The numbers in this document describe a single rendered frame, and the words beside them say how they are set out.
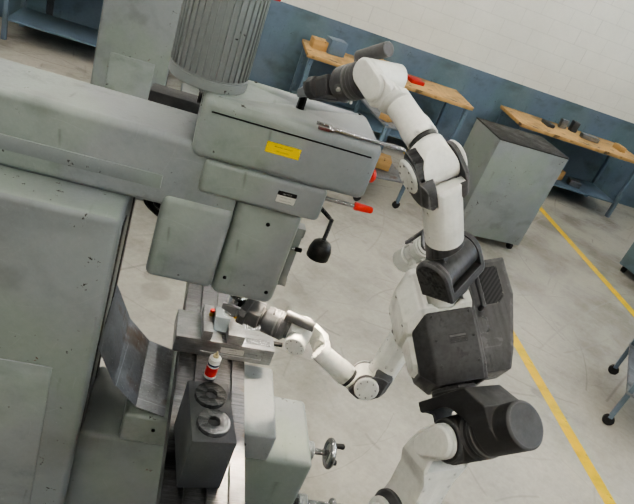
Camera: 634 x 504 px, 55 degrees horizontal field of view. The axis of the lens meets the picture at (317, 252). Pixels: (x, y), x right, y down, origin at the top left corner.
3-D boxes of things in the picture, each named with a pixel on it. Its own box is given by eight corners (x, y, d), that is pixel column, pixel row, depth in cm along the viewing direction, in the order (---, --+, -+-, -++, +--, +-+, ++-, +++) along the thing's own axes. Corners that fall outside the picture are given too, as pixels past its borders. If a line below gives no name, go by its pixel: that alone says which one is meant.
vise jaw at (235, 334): (241, 319, 225) (243, 311, 224) (242, 346, 213) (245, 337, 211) (225, 316, 224) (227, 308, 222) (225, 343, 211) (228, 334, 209)
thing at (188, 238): (214, 245, 196) (235, 174, 184) (210, 289, 175) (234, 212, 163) (154, 232, 191) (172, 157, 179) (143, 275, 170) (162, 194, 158)
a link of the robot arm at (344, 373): (316, 356, 199) (358, 393, 202) (315, 370, 189) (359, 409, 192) (339, 334, 197) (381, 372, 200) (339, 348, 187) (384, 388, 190)
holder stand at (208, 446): (213, 427, 187) (230, 380, 178) (219, 488, 170) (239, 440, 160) (173, 424, 183) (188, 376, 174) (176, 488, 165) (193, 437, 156)
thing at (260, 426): (264, 389, 238) (273, 367, 232) (267, 462, 208) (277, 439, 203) (133, 366, 225) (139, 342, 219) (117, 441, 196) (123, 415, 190)
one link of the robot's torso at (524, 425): (553, 448, 139) (531, 371, 146) (513, 454, 133) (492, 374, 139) (470, 462, 161) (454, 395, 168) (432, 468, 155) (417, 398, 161)
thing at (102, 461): (264, 496, 269) (307, 400, 241) (266, 565, 242) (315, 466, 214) (73, 471, 249) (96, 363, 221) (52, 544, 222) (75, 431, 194)
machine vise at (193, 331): (266, 339, 232) (275, 316, 227) (269, 366, 220) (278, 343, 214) (174, 323, 222) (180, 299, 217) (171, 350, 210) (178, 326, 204)
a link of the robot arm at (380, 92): (374, 78, 145) (401, 118, 140) (347, 73, 140) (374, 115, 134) (390, 56, 141) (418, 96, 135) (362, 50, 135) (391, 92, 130)
